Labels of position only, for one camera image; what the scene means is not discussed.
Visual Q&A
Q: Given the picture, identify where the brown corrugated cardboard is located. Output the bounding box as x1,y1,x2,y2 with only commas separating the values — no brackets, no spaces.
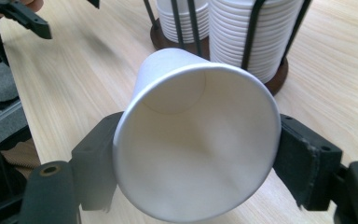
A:
0,137,42,180

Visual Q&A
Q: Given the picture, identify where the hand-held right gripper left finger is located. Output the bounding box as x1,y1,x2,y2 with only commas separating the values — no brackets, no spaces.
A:
70,110,126,213

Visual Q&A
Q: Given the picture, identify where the stack of white paper cups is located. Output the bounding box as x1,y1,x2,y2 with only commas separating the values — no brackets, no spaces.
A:
207,0,306,85
155,0,211,44

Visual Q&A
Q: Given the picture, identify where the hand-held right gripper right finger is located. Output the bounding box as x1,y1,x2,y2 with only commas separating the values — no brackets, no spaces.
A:
272,113,345,212

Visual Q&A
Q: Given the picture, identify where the metal floor rail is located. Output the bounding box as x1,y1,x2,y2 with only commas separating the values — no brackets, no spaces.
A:
0,98,30,133

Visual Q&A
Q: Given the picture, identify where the black wire double cup holder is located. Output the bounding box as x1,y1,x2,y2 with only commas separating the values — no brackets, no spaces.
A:
142,0,313,97

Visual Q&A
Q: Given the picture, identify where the single white paper cup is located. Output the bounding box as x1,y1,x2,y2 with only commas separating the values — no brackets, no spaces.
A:
111,47,282,224

